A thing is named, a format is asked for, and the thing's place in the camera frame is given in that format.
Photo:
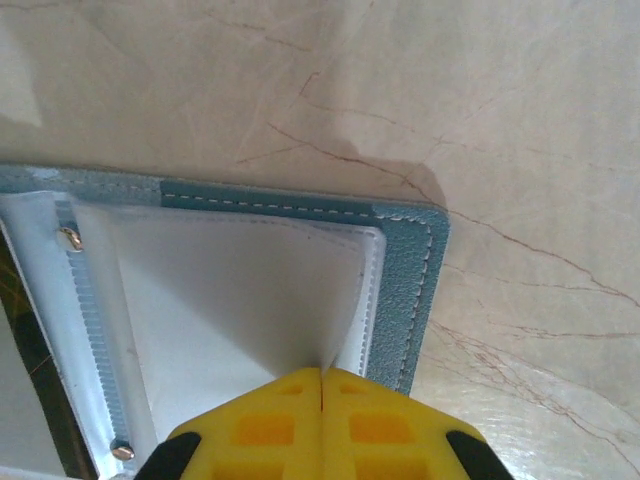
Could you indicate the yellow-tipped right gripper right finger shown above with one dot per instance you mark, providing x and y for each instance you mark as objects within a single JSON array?
[{"x": 385, "y": 430}]

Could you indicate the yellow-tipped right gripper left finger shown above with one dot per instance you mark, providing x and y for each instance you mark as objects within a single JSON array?
[{"x": 260, "y": 430}]

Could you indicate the blue leather card holder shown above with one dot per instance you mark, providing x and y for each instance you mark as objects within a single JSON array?
[{"x": 400, "y": 280}]

